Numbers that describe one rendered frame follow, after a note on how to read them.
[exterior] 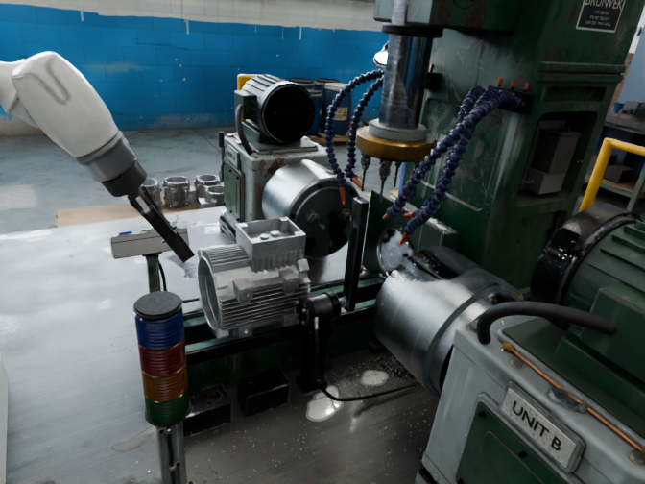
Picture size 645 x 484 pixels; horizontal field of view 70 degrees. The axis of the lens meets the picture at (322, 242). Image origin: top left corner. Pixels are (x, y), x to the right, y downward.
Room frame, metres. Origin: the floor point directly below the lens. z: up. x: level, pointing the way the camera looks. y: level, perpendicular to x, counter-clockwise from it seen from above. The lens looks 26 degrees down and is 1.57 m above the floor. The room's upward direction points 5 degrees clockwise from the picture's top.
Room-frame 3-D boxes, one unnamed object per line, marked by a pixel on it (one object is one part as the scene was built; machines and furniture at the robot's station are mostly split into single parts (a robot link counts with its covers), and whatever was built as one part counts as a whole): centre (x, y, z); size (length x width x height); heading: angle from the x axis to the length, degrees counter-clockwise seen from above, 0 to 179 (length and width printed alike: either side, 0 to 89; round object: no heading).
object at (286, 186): (1.33, 0.07, 1.04); 0.37 x 0.25 x 0.25; 30
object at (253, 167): (1.54, 0.19, 0.99); 0.35 x 0.31 x 0.37; 30
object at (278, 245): (0.89, 0.11, 1.11); 0.12 x 0.11 x 0.07; 121
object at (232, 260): (0.87, 0.15, 1.02); 0.20 x 0.19 x 0.19; 121
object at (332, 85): (6.23, 0.39, 0.37); 1.20 x 0.80 x 0.74; 117
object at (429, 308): (0.74, -0.28, 1.04); 0.41 x 0.25 x 0.25; 30
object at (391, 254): (1.07, -0.19, 1.02); 0.15 x 0.02 x 0.15; 30
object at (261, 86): (1.55, 0.24, 1.16); 0.33 x 0.26 x 0.42; 30
